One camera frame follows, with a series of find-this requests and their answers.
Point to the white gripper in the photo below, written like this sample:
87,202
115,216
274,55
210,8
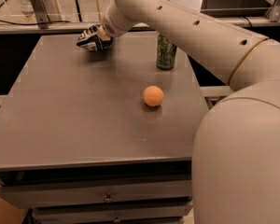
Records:
109,28

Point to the blue chip bag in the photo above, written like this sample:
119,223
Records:
89,40

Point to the green soda can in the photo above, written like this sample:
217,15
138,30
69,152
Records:
166,51

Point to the orange ball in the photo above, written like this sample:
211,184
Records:
153,96

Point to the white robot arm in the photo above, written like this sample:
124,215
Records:
236,151

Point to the grey drawer cabinet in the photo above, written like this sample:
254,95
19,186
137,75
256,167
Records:
75,116

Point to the upper grey drawer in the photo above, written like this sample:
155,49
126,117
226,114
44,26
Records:
98,191

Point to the grey drawer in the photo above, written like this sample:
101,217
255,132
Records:
98,191
108,213

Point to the lower grey drawer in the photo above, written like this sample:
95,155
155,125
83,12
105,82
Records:
108,213

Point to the cardboard box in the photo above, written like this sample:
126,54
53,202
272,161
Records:
10,214

